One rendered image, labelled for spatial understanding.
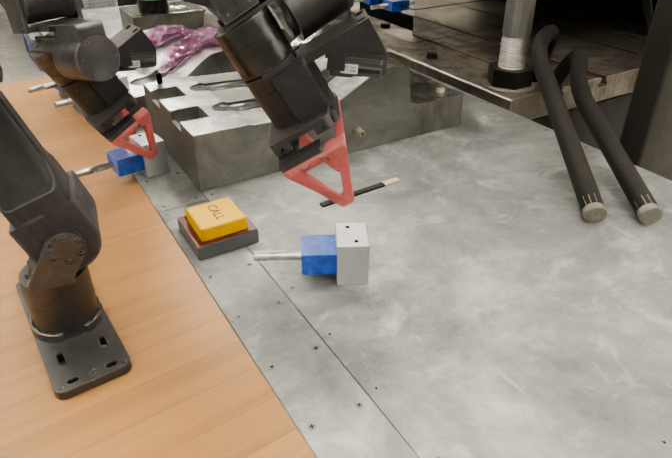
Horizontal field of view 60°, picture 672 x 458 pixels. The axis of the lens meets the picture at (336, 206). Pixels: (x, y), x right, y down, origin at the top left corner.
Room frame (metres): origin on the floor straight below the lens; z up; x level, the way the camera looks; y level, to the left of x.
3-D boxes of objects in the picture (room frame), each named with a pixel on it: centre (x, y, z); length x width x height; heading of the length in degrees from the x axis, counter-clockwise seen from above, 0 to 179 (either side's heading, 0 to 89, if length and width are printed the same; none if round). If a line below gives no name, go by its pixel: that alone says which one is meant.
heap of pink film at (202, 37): (1.25, 0.31, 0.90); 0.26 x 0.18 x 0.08; 138
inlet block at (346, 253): (0.56, 0.03, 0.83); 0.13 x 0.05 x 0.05; 93
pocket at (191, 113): (0.83, 0.22, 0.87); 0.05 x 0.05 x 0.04; 31
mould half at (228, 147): (0.99, 0.05, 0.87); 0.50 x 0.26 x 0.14; 121
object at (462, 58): (1.95, -0.40, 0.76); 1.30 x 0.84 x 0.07; 31
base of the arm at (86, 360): (0.47, 0.28, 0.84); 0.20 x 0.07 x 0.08; 35
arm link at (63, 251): (0.47, 0.27, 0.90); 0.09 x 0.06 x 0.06; 23
